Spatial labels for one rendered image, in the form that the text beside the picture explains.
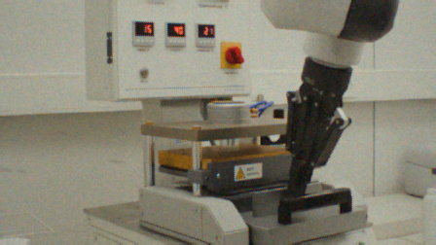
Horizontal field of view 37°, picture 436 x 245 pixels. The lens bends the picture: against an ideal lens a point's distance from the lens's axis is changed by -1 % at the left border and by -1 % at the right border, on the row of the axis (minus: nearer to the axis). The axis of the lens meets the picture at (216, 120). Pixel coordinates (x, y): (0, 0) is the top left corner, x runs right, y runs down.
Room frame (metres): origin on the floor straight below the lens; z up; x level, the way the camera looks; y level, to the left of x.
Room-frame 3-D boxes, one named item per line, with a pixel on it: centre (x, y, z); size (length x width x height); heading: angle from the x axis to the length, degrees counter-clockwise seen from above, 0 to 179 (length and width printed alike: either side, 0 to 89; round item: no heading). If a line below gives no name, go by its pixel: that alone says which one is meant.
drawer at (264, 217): (1.13, -0.07, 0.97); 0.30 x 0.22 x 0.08; 37
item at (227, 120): (1.24, -0.02, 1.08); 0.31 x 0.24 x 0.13; 127
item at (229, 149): (1.20, -0.03, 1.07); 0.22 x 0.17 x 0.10; 127
